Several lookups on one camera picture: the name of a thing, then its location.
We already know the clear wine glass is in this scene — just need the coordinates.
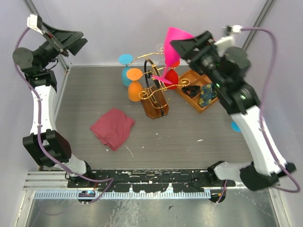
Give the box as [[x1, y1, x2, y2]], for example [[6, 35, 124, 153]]
[[156, 43, 164, 62]]

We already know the black rolled tie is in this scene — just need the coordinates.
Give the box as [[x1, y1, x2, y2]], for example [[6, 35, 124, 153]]
[[182, 85, 201, 98]]

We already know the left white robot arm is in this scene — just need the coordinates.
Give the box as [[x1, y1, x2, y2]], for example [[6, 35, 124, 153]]
[[12, 14, 95, 187]]

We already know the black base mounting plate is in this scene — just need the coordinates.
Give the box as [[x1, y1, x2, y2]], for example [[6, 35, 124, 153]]
[[67, 168, 236, 193]]

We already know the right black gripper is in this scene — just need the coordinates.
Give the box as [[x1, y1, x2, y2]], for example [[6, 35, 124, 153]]
[[170, 30, 228, 91]]

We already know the orange wine glass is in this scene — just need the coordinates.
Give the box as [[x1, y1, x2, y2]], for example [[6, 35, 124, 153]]
[[126, 68, 143, 102]]

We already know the purple cable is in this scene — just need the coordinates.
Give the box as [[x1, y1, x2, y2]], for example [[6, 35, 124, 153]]
[[216, 27, 301, 204], [14, 27, 114, 204]]

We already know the dark red cloth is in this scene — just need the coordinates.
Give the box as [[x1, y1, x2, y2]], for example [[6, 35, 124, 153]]
[[90, 108, 135, 151]]

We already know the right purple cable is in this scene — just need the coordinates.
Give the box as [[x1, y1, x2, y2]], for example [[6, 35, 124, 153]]
[[216, 27, 301, 204]]

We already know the blue floral folded tie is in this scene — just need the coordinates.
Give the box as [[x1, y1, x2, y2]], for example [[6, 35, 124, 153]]
[[199, 83, 213, 108]]

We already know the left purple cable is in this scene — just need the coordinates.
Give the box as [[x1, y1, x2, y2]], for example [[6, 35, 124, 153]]
[[14, 27, 114, 204]]

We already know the red wine glass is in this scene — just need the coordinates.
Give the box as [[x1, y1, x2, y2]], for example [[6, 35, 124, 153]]
[[164, 60, 180, 89]]

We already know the pink wine glass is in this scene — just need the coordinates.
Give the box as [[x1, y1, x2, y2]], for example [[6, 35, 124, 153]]
[[153, 27, 194, 85]]

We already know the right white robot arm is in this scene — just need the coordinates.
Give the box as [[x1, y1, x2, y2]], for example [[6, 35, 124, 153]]
[[170, 31, 296, 191]]

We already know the blue wine glass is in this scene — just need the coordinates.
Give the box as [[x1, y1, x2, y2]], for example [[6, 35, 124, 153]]
[[231, 121, 241, 132], [118, 54, 133, 87]]

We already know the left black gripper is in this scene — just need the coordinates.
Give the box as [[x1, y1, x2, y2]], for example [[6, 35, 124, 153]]
[[36, 22, 88, 70]]

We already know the gold wire wine glass rack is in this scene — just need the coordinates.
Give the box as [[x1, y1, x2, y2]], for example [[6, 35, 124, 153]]
[[128, 52, 189, 119]]

